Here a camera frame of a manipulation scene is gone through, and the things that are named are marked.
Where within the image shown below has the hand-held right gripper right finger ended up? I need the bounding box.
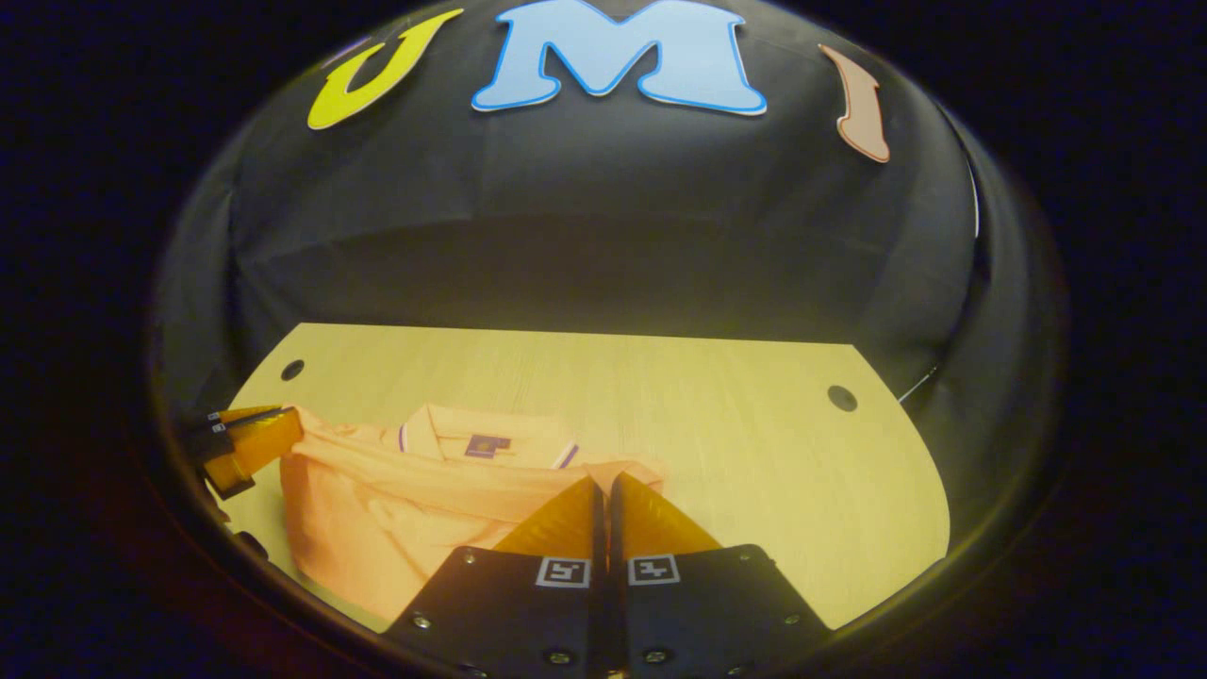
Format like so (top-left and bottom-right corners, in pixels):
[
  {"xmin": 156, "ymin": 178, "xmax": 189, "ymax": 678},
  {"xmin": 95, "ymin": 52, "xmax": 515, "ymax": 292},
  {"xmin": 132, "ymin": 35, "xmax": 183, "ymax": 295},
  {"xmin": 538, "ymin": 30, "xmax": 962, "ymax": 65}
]
[{"xmin": 610, "ymin": 472, "xmax": 835, "ymax": 679}]

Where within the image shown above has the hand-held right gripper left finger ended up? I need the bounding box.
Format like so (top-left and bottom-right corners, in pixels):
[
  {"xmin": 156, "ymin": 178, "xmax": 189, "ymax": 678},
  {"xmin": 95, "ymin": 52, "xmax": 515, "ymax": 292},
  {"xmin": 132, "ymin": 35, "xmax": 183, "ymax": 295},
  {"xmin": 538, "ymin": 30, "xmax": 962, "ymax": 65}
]
[{"xmin": 380, "ymin": 474, "xmax": 616, "ymax": 679}]

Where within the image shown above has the orange T-shirt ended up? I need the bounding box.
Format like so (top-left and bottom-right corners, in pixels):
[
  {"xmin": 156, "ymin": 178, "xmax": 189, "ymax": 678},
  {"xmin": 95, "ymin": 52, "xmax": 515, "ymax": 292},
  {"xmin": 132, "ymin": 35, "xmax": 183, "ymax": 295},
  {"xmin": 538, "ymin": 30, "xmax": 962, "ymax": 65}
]
[{"xmin": 280, "ymin": 404, "xmax": 667, "ymax": 635}]

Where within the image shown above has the black backdrop cloth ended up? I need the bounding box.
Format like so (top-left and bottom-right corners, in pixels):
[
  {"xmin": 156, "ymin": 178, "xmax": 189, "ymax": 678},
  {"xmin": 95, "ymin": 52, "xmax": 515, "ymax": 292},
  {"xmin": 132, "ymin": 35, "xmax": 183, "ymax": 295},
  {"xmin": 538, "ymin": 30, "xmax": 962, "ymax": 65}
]
[{"xmin": 151, "ymin": 0, "xmax": 1071, "ymax": 567}]

